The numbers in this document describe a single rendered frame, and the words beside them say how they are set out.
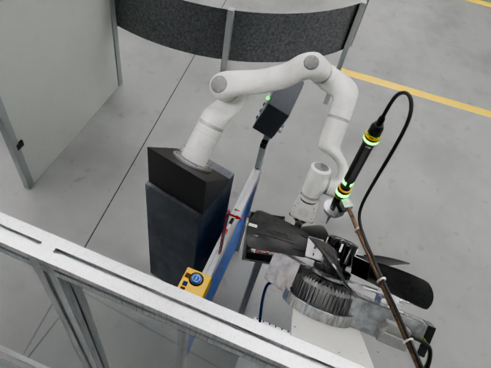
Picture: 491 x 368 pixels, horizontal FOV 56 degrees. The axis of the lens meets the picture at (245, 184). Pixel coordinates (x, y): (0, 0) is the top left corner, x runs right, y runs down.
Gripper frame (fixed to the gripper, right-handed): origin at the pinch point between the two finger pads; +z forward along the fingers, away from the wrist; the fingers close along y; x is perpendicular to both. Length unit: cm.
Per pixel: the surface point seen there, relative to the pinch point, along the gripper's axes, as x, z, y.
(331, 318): -44.7, -2.2, 21.3
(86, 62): 107, 19, -172
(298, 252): -30.3, -12.4, 2.8
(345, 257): -27.3, -15.9, 19.3
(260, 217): -21.2, -13.8, -15.0
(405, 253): 106, 73, 79
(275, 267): -21.0, 8.0, -2.5
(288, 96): 40, -37, -25
